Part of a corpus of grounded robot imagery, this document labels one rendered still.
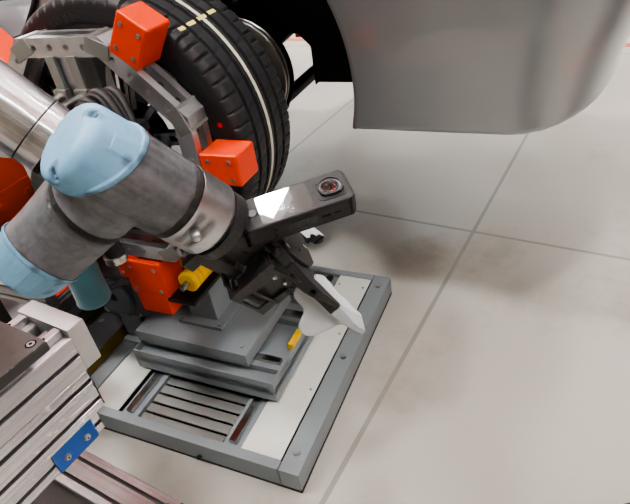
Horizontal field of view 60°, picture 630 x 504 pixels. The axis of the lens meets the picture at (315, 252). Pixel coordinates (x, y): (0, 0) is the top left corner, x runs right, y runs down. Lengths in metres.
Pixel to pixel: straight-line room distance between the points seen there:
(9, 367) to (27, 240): 0.39
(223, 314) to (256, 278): 1.18
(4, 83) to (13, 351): 0.43
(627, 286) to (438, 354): 0.73
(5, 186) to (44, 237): 1.17
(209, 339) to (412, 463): 0.67
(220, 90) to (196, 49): 0.09
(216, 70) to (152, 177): 0.74
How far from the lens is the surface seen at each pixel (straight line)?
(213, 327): 1.70
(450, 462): 1.59
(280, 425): 1.60
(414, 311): 1.98
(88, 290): 1.48
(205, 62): 1.18
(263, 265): 0.55
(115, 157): 0.45
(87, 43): 1.21
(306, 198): 0.54
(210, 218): 0.49
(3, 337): 0.95
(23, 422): 0.99
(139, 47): 1.13
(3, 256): 0.54
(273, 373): 1.63
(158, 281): 1.46
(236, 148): 1.14
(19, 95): 0.62
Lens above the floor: 1.33
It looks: 35 degrees down
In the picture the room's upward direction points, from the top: 9 degrees counter-clockwise
